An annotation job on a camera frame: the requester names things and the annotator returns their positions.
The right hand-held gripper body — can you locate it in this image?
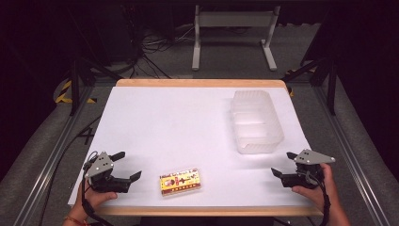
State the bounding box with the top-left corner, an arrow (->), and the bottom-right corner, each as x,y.
280,149 -> 336,190

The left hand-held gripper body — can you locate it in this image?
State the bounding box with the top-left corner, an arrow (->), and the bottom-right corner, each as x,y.
84,151 -> 132,194

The yellow and red packet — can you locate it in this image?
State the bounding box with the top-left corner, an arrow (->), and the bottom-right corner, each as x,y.
158,168 -> 202,198

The translucent plastic container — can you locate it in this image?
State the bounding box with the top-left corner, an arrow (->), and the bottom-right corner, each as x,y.
230,89 -> 285,155

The person's left hand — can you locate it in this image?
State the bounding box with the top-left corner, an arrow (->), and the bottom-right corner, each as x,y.
75,179 -> 119,218

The person's right hand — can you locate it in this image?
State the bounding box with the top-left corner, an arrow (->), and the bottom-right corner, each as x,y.
291,162 -> 339,215

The black tape cross mark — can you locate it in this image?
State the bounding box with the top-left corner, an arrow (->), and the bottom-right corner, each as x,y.
77,126 -> 95,146

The white table sheet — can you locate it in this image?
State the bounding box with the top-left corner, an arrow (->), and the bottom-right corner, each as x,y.
67,86 -> 314,208

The yellow and black hazard tape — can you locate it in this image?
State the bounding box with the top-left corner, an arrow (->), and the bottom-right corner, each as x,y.
55,79 -> 98,105
284,68 -> 316,98

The black tripod stand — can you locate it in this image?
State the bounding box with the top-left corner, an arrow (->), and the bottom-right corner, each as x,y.
69,56 -> 124,117
282,56 -> 339,117

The white metal stand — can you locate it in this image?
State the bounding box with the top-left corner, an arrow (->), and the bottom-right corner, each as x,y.
191,4 -> 281,72

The left hand-held gripper black cable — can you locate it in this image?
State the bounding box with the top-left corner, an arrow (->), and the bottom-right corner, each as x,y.
80,151 -> 116,226

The hand-held gripper black cable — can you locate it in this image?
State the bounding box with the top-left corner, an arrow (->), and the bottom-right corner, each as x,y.
305,170 -> 332,226
80,151 -> 116,226

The aluminium floor rail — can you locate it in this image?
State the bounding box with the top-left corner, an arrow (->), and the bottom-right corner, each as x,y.
312,85 -> 391,226
12,86 -> 93,226

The right hand-held gripper black cable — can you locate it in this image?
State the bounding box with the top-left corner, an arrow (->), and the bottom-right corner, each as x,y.
305,170 -> 332,226

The black floor cable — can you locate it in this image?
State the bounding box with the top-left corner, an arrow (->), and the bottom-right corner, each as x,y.
38,115 -> 104,226

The orange bracelet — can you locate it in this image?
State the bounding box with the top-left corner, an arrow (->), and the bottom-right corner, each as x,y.
63,216 -> 88,226

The bundle of floor cables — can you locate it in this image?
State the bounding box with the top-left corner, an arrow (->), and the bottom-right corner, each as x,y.
123,23 -> 197,79

